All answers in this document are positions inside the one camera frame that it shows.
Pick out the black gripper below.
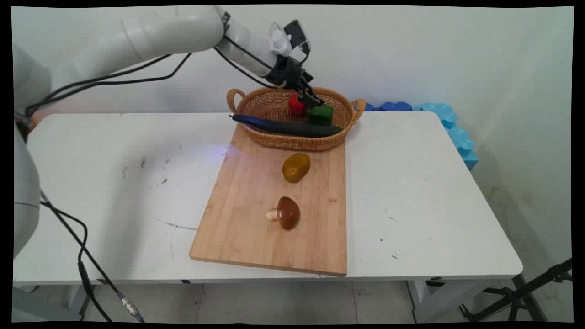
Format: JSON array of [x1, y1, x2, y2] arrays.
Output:
[[266, 56, 325, 111]]

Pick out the yellow toy bell pepper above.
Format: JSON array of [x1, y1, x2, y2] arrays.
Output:
[[282, 153, 312, 184]]

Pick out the red toy bell pepper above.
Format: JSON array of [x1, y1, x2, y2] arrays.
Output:
[[288, 93, 306, 116]]

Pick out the green toy bell pepper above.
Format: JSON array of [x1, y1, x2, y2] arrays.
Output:
[[307, 104, 334, 126]]

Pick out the dark green toy cucumber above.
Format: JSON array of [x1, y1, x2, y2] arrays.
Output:
[[230, 114, 343, 138]]

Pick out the dark blue foam piece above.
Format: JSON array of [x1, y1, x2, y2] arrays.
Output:
[[354, 101, 413, 112]]

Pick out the brown toy mushroom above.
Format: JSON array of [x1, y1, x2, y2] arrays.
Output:
[[266, 196, 301, 231]]

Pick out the wooden cutting board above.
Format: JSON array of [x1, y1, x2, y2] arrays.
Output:
[[189, 122, 348, 277]]

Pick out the light blue foam strip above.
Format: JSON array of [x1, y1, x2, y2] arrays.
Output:
[[420, 102, 480, 171]]

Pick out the white table leg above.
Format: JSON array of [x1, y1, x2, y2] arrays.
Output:
[[406, 279, 485, 323], [62, 284, 94, 320]]

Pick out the black tripod stand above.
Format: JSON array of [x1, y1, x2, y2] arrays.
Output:
[[458, 258, 574, 323]]

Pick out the woven wicker basket with handles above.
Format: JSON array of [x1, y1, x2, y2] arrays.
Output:
[[227, 86, 367, 152]]

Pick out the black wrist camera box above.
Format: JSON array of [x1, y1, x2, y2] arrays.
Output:
[[283, 19, 312, 54]]

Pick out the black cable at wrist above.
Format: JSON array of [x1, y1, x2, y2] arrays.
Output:
[[213, 36, 280, 90]]

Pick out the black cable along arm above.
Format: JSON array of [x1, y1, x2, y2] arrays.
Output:
[[27, 52, 193, 115], [25, 53, 173, 116]]

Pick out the black cable with metal connector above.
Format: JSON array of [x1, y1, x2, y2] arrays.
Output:
[[40, 192, 146, 323]]

